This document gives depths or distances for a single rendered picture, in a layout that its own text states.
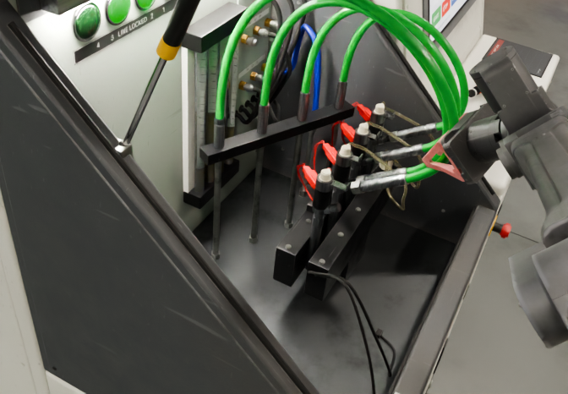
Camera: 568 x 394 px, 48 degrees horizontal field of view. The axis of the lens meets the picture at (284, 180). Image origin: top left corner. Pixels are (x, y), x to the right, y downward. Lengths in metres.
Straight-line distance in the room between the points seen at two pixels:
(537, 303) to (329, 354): 0.81
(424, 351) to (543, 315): 0.68
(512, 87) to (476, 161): 0.14
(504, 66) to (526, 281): 0.42
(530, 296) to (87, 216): 0.56
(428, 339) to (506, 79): 0.47
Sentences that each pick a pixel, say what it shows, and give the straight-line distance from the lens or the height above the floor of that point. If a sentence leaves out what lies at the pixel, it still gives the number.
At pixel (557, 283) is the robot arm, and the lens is 0.36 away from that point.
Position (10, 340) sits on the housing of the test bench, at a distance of 1.20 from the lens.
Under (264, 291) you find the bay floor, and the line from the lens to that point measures 1.23.
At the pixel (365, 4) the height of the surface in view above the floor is 1.42.
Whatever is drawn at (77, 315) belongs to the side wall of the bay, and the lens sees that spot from 0.98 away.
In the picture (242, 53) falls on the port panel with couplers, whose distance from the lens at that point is 1.25.
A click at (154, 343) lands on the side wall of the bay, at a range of 0.89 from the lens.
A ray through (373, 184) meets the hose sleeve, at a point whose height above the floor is 1.15.
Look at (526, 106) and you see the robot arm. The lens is 0.77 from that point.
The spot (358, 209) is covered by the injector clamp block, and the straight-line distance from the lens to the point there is 1.19.
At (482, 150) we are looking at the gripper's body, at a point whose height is 1.30.
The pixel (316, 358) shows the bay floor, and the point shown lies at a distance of 1.14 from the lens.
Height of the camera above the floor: 1.75
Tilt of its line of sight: 39 degrees down
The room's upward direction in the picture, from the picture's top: 6 degrees clockwise
